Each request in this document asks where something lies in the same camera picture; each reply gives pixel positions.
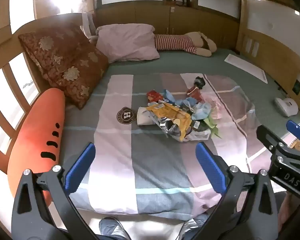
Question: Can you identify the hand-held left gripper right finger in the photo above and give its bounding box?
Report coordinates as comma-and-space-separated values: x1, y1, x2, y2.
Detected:
190, 142, 282, 240

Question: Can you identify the white plastic device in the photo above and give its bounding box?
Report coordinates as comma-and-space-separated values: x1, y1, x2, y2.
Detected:
274, 97, 299, 117

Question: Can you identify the white plastic wrapper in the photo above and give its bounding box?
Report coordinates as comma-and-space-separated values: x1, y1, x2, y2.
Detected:
187, 130, 211, 141

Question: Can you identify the person's leg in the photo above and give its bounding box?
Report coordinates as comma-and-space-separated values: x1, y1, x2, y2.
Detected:
179, 212, 215, 240
99, 217, 131, 240

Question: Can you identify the wooden bed frame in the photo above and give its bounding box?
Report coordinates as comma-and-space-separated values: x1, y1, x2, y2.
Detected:
0, 4, 300, 170

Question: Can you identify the silver foil bag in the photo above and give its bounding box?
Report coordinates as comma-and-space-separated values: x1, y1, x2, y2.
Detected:
154, 116, 188, 140

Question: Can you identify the brown floral pillow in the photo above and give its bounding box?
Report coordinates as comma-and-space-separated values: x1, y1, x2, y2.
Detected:
18, 21, 109, 110

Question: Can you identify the pink pillow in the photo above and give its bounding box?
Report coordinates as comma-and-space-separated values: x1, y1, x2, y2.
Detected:
95, 24, 160, 63

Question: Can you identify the white flat board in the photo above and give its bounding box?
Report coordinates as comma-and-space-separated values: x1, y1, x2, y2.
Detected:
225, 54, 268, 85

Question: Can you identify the red cigarette pack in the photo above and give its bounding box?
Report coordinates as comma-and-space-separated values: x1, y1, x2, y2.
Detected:
147, 90, 163, 103

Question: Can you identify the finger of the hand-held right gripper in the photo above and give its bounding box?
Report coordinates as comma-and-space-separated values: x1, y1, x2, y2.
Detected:
286, 120, 300, 153
256, 125, 287, 153

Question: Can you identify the green folded paper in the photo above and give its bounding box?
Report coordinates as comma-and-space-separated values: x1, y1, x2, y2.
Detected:
202, 115, 222, 139

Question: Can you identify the orange carrot plush pillow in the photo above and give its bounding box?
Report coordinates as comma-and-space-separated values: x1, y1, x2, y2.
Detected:
7, 88, 66, 208

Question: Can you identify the light blue face mask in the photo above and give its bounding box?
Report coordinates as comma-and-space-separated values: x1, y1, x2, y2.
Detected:
191, 104, 212, 120

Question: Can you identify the striped pink grey blanket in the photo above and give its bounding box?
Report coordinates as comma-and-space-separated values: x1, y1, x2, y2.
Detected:
57, 73, 273, 218

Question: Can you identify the green bed sheet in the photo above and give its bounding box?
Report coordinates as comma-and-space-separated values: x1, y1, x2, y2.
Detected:
65, 47, 300, 135

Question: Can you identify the yellow snack bag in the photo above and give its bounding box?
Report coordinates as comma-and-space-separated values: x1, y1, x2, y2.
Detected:
146, 102, 193, 142

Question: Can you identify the red and black packet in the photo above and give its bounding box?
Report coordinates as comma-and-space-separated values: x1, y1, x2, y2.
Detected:
186, 76, 207, 103

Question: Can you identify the clear red-print plastic bag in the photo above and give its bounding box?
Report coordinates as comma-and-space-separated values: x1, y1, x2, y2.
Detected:
202, 85, 255, 121

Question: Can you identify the person's left leg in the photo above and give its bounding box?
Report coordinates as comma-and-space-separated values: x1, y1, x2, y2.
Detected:
99, 217, 131, 240

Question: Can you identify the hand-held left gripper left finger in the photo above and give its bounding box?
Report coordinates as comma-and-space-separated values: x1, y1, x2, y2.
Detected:
11, 142, 100, 240

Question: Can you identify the person's right leg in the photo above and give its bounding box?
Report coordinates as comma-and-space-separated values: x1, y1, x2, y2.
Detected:
179, 212, 215, 240

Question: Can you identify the striped plush rabbit toy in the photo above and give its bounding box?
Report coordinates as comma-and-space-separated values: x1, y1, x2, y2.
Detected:
154, 31, 217, 57

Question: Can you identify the person's right forearm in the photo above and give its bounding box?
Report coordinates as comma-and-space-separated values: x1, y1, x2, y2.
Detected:
282, 192, 300, 234

